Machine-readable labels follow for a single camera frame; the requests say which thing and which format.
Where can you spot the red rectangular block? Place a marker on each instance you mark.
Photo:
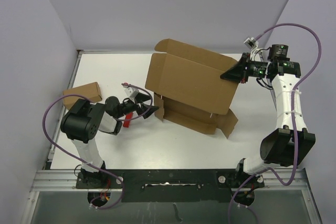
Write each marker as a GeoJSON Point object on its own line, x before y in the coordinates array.
{"type": "Point", "coordinates": [127, 120]}

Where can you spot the small folded cardboard box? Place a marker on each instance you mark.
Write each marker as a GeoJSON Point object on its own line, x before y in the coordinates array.
{"type": "Point", "coordinates": [90, 91]}

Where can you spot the brown cardboard box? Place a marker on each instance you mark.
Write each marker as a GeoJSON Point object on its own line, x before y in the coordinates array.
{"type": "Point", "coordinates": [187, 87]}

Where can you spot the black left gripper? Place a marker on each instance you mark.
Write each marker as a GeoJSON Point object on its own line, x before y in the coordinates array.
{"type": "Point", "coordinates": [140, 97]}

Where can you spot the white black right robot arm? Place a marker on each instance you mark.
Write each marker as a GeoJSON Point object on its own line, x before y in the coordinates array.
{"type": "Point", "coordinates": [291, 141]}

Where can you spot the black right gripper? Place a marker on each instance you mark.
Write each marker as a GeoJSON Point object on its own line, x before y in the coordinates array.
{"type": "Point", "coordinates": [237, 72]}

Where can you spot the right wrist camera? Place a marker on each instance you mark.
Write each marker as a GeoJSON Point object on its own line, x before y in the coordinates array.
{"type": "Point", "coordinates": [251, 43]}

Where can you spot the aluminium frame rail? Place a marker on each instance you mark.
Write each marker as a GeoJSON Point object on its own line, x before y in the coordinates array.
{"type": "Point", "coordinates": [155, 144]}

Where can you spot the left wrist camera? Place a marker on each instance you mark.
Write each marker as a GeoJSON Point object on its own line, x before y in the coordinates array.
{"type": "Point", "coordinates": [130, 91]}

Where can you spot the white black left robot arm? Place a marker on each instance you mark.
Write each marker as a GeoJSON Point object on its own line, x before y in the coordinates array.
{"type": "Point", "coordinates": [84, 120]}

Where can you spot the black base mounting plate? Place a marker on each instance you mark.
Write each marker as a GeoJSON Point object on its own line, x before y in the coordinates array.
{"type": "Point", "coordinates": [177, 185]}

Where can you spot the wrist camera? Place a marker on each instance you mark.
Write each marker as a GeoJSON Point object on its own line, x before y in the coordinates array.
{"type": "Point", "coordinates": [251, 43]}
{"type": "Point", "coordinates": [130, 91]}

